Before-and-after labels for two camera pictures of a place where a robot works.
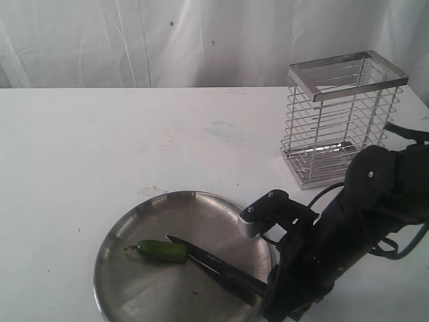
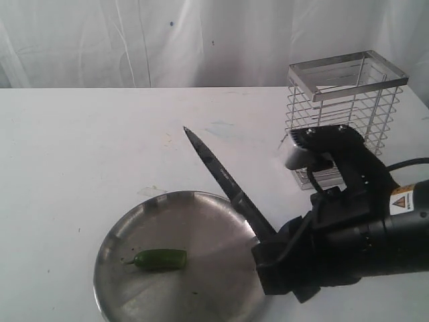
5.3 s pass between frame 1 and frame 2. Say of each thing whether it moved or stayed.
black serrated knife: moved
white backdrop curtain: stayed
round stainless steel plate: stayed
